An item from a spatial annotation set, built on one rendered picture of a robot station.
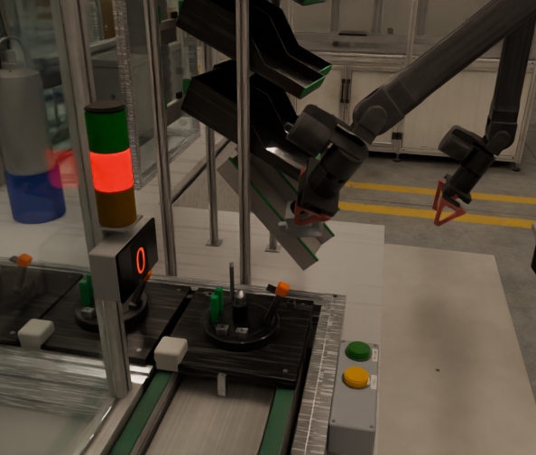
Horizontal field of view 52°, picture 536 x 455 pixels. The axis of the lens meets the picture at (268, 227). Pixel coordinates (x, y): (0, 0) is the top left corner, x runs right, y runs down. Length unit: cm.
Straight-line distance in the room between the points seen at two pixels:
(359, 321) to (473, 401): 30
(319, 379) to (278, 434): 13
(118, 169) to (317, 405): 47
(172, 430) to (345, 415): 27
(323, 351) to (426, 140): 415
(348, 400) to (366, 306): 44
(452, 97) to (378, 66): 66
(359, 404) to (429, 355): 33
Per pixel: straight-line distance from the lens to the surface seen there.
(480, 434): 106
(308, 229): 103
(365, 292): 137
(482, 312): 137
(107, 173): 72
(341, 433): 88
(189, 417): 95
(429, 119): 501
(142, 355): 99
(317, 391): 93
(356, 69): 491
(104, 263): 73
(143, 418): 91
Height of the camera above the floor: 157
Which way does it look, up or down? 25 degrees down
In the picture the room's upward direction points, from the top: 1 degrees clockwise
